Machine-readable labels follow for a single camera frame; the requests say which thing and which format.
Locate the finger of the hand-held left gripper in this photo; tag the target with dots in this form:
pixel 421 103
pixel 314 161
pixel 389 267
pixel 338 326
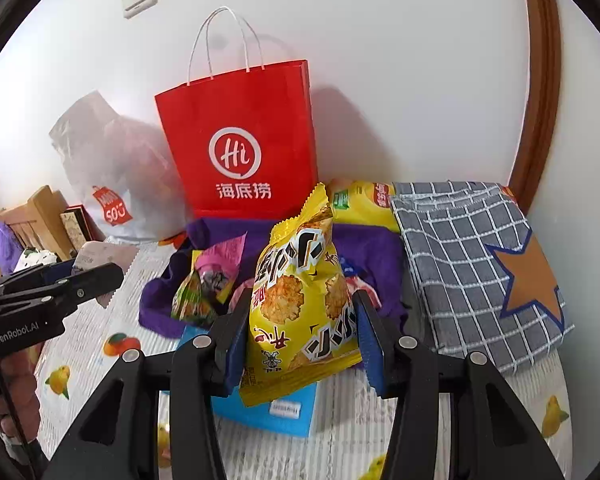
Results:
pixel 95 282
pixel 60 270

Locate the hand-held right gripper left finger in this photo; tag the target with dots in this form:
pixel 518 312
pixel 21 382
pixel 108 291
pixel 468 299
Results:
pixel 235 355

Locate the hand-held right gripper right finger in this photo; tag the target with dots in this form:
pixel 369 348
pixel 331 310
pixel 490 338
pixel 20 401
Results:
pixel 372 355

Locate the red white candy packet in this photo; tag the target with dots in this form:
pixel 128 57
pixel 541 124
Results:
pixel 362 287

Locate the yellow cracker packet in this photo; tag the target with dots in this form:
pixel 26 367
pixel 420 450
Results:
pixel 290 280

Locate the pink snack packet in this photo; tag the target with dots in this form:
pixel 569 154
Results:
pixel 220 255

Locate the person's left hand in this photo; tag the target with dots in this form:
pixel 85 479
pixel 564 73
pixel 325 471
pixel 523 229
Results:
pixel 17 385

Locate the paper receipt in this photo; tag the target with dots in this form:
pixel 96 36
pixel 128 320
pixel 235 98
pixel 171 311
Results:
pixel 105 255

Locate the white dark print cloth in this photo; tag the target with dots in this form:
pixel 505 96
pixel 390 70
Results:
pixel 32 257

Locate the dark patterned box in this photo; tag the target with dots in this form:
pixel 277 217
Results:
pixel 75 227

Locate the purple fabric item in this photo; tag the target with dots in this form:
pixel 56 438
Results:
pixel 5 247

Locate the blue box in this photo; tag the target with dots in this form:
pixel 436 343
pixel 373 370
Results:
pixel 260 420

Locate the green snack packet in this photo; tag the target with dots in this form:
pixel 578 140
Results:
pixel 190 300

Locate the fruit print sheet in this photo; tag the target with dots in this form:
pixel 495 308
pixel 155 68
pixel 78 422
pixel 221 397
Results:
pixel 345 435

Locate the purple cloth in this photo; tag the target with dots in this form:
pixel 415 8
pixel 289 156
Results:
pixel 365 255

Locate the white plastic bag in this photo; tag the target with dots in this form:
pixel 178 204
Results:
pixel 110 160

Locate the grey plaid star cloth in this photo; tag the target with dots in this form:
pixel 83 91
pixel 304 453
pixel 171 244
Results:
pixel 455 260

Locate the yellow chips bag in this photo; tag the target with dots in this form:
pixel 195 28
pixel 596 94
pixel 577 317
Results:
pixel 365 210

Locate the red paper bag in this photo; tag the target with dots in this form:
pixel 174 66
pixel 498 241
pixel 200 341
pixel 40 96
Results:
pixel 260 110

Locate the wooden door frame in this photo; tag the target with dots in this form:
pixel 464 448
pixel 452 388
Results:
pixel 540 85

